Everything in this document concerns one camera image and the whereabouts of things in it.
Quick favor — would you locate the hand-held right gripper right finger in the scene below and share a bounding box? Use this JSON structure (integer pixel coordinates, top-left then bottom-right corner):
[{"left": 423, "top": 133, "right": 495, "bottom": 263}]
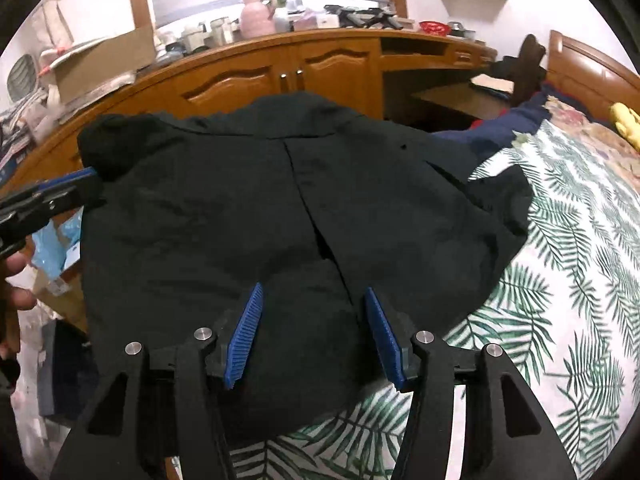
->
[{"left": 364, "top": 287, "right": 581, "bottom": 480}]

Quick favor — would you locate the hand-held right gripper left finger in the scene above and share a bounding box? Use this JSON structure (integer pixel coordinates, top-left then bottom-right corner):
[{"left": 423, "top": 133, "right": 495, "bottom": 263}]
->
[{"left": 50, "top": 281, "right": 265, "bottom": 480}]

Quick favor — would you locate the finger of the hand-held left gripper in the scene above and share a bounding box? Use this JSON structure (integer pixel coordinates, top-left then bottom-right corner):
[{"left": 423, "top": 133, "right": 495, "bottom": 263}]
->
[
  {"left": 20, "top": 167, "right": 101, "bottom": 201},
  {"left": 47, "top": 182, "right": 107, "bottom": 213}
]

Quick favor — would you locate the black buttoned coat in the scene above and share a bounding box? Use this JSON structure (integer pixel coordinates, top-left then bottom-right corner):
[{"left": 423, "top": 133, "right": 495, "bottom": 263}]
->
[{"left": 77, "top": 91, "right": 533, "bottom": 441}]

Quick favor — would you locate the person's left hand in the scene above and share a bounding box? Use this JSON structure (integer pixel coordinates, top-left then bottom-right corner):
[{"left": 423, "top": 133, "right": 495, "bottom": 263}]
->
[{"left": 0, "top": 252, "right": 38, "bottom": 361}]

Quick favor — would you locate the light blue plastic bag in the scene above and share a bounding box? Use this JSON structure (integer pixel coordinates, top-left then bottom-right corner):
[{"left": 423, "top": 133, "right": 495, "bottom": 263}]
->
[{"left": 32, "top": 210, "right": 83, "bottom": 281}]

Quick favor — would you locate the open cardboard box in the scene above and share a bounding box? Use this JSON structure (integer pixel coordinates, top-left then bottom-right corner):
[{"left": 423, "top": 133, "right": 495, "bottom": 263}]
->
[{"left": 50, "top": 25, "right": 156, "bottom": 101}]

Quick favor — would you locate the dark blue box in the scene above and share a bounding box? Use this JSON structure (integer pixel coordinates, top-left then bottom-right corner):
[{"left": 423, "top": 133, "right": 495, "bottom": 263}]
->
[{"left": 40, "top": 320, "right": 98, "bottom": 416}]

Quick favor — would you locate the leaf print bed sheet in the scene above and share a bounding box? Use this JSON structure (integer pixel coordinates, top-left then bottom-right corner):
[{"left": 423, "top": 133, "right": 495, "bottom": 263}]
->
[{"left": 227, "top": 120, "right": 640, "bottom": 480}]

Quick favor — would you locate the pink thermos jug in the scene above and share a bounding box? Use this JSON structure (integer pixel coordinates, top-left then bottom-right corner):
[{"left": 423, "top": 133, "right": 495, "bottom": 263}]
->
[{"left": 240, "top": 0, "right": 277, "bottom": 40}]

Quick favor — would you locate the wooden desk with cabinets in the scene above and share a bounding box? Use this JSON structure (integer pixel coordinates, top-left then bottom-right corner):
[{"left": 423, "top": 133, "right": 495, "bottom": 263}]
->
[{"left": 0, "top": 27, "right": 501, "bottom": 196}]

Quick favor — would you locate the small white box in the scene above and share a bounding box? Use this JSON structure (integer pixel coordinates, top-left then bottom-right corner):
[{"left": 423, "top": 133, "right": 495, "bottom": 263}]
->
[{"left": 292, "top": 10, "right": 341, "bottom": 31}]

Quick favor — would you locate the floral pillow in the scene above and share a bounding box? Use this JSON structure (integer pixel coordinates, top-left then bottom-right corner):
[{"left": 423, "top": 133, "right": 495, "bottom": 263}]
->
[{"left": 542, "top": 95, "right": 640, "bottom": 181}]

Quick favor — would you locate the dark brown chair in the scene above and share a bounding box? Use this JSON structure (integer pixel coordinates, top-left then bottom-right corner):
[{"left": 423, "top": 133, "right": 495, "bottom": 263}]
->
[{"left": 492, "top": 34, "right": 548, "bottom": 108}]

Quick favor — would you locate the yellow plush toy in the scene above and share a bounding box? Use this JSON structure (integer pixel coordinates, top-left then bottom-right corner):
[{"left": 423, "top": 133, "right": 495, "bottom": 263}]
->
[{"left": 609, "top": 102, "right": 640, "bottom": 151}]

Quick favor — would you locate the wooden bed headboard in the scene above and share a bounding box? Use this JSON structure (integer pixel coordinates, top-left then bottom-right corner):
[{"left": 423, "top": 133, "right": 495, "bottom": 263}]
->
[{"left": 547, "top": 30, "right": 640, "bottom": 126}]

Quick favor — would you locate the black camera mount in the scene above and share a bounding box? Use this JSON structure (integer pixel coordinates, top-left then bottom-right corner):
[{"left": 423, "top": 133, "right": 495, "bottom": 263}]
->
[
  {"left": 362, "top": 7, "right": 403, "bottom": 30},
  {"left": 325, "top": 5, "right": 368, "bottom": 28}
]

